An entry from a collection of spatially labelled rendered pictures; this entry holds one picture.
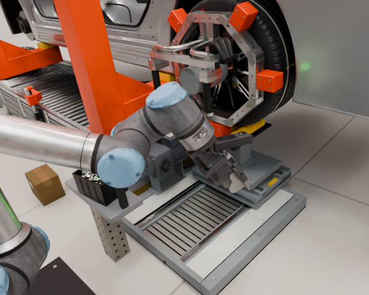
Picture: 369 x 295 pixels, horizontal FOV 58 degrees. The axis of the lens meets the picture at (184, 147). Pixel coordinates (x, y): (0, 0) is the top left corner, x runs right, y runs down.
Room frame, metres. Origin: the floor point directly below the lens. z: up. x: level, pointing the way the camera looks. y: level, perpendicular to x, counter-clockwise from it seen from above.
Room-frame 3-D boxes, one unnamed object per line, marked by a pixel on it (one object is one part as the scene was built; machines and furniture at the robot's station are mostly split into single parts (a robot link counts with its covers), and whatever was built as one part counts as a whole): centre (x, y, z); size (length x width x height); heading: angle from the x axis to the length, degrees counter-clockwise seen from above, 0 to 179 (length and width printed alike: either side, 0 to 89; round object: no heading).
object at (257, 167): (1.72, -0.33, 0.32); 0.40 x 0.30 x 0.28; 40
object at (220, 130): (1.63, -0.23, 0.48); 0.16 x 0.12 x 0.17; 130
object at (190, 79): (1.56, -0.14, 0.85); 0.21 x 0.14 x 0.14; 130
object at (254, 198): (1.72, -0.33, 0.13); 0.50 x 0.36 x 0.10; 40
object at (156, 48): (1.60, -0.04, 1.03); 0.19 x 0.18 x 0.11; 130
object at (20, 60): (3.46, 1.39, 0.69); 0.52 x 0.17 x 0.35; 130
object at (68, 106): (3.00, 0.89, 0.13); 2.47 x 0.85 x 0.27; 40
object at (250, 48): (1.61, -0.20, 0.85); 0.54 x 0.07 x 0.54; 40
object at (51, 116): (2.75, 1.19, 0.28); 2.47 x 0.09 x 0.22; 40
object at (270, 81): (1.37, -0.40, 0.85); 0.09 x 0.08 x 0.07; 40
